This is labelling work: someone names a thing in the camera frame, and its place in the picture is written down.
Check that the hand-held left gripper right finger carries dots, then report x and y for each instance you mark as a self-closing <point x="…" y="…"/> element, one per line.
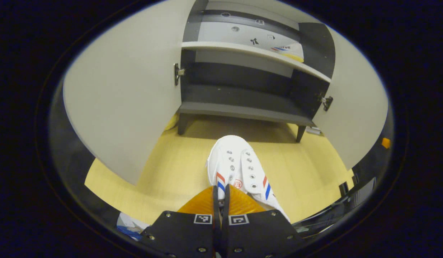
<point x="260" y="233"/>

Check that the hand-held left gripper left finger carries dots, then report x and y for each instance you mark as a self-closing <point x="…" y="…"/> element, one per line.
<point x="182" y="233"/>

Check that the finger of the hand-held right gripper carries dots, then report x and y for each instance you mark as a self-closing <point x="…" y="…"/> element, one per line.
<point x="386" y="143"/>

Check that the white cabinet door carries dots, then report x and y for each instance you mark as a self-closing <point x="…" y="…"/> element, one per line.
<point x="124" y="89"/>
<point x="354" y="100"/>

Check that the white striped shoe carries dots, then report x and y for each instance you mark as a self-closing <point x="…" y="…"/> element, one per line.
<point x="232" y="154"/>
<point x="295" y="52"/>

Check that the black backdrop cloth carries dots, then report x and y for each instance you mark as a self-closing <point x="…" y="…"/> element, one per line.
<point x="377" y="161"/>
<point x="74" y="161"/>

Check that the blue and white packet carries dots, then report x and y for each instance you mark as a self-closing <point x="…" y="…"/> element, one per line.
<point x="130" y="227"/>

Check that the stack of books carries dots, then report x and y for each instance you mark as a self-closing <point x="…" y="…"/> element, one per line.
<point x="314" y="131"/>

